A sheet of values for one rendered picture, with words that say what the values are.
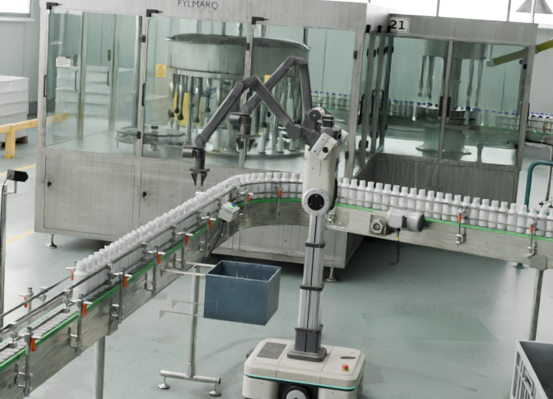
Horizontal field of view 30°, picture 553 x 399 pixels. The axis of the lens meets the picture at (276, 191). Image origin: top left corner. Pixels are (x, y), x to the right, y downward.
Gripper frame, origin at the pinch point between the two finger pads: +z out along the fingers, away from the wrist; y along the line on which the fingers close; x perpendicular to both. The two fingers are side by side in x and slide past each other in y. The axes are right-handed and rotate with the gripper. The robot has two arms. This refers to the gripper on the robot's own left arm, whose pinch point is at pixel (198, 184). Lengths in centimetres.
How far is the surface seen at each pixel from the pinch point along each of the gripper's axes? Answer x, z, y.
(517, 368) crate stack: -187, 21, 172
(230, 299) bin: -81, 40, 42
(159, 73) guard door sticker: 296, -40, -122
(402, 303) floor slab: 259, 124, 103
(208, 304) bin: -81, 44, 31
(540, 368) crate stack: -179, 23, 180
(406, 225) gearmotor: 93, 28, 111
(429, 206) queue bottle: 104, 17, 124
